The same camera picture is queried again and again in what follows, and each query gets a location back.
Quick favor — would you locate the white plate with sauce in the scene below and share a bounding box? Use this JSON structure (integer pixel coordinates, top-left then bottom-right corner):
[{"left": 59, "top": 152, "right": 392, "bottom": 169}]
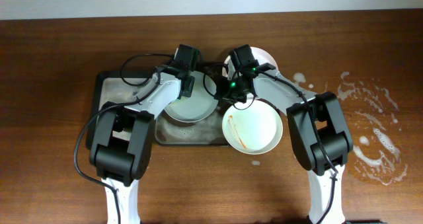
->
[{"left": 221, "top": 100, "right": 284, "bottom": 155}]

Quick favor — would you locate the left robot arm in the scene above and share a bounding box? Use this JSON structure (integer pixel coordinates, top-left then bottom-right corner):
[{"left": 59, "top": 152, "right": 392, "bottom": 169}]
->
[{"left": 87, "top": 65, "right": 195, "bottom": 223}]

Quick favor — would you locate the small black soapy tray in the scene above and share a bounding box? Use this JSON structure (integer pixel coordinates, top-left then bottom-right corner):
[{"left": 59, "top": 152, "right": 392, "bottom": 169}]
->
[{"left": 85, "top": 71, "right": 150, "bottom": 150}]

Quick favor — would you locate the light blue plate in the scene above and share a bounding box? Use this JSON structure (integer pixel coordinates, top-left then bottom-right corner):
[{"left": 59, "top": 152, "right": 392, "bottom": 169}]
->
[{"left": 165, "top": 71, "right": 218, "bottom": 123}]

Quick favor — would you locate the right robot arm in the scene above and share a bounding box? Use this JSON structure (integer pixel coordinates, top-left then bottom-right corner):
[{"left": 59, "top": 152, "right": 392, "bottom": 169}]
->
[{"left": 216, "top": 68, "right": 354, "bottom": 223}]

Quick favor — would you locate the large black wash tray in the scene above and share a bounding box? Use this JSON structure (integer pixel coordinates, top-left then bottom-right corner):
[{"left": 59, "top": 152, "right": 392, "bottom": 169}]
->
[{"left": 153, "top": 61, "right": 232, "bottom": 147}]

